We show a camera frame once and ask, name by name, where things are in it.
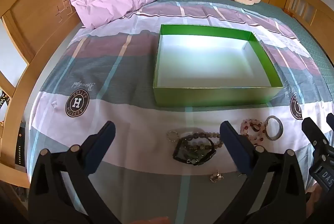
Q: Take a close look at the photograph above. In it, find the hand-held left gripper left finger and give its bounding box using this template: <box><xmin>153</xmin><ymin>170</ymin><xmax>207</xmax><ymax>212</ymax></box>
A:
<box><xmin>28</xmin><ymin>121</ymin><xmax>123</xmax><ymax>224</ymax></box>

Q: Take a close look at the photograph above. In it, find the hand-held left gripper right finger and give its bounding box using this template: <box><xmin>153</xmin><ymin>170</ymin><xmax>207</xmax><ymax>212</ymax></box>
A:
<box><xmin>213</xmin><ymin>121</ymin><xmax>307</xmax><ymax>224</ymax></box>

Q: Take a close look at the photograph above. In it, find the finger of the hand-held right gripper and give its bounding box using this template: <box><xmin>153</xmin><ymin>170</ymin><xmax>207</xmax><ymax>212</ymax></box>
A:
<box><xmin>302</xmin><ymin>117</ymin><xmax>330</xmax><ymax>147</ymax></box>
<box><xmin>326</xmin><ymin>113</ymin><xmax>334</xmax><ymax>132</ymax></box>

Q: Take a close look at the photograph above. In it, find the pink bead bracelet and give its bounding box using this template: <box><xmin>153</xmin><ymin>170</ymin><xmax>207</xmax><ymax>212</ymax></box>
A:
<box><xmin>240</xmin><ymin>120</ymin><xmax>264</xmax><ymax>145</ymax></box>

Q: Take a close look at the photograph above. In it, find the dark brown bead bracelet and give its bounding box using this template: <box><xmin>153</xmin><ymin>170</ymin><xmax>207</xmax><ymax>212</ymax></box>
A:
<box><xmin>192</xmin><ymin>132</ymin><xmax>224</xmax><ymax>147</ymax></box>

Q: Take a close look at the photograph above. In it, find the pale jade bangle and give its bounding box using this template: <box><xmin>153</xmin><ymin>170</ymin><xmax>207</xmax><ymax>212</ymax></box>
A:
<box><xmin>266</xmin><ymin>116</ymin><xmax>284</xmax><ymax>140</ymax></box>

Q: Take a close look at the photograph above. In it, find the black wrist watch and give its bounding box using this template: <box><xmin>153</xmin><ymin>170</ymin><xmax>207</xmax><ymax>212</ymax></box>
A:
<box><xmin>173</xmin><ymin>136</ymin><xmax>218</xmax><ymax>165</ymax></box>

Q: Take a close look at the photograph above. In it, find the green cardboard box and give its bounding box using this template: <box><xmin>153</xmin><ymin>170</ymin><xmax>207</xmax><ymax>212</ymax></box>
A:
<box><xmin>153</xmin><ymin>24</ymin><xmax>284</xmax><ymax>107</ymax></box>

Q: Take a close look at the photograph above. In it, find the small pearl bead hoop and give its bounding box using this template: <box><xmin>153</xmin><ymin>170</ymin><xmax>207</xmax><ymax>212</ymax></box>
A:
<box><xmin>166</xmin><ymin>130</ymin><xmax>181</xmax><ymax>141</ymax></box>

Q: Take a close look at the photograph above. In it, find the plaid printed bed sheet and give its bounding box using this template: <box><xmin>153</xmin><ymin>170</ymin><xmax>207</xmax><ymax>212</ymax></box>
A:
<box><xmin>27</xmin><ymin>1</ymin><xmax>330</xmax><ymax>224</ymax></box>

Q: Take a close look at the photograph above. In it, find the black electronic device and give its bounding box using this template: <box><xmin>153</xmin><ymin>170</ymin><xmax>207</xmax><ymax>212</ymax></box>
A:
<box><xmin>15</xmin><ymin>122</ymin><xmax>27</xmax><ymax>167</ymax></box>

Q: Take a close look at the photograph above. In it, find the wooden footboard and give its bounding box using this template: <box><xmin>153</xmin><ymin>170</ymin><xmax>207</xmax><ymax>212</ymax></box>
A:
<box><xmin>284</xmin><ymin>0</ymin><xmax>334</xmax><ymax>63</ymax></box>

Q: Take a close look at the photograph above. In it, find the teal bed cover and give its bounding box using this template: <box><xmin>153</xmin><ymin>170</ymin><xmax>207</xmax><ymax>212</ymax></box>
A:
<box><xmin>142</xmin><ymin>0</ymin><xmax>334</xmax><ymax>70</ymax></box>

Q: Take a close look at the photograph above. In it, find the wooden headboard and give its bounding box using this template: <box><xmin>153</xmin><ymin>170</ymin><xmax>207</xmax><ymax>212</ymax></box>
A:
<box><xmin>0</xmin><ymin>0</ymin><xmax>86</xmax><ymax>188</ymax></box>

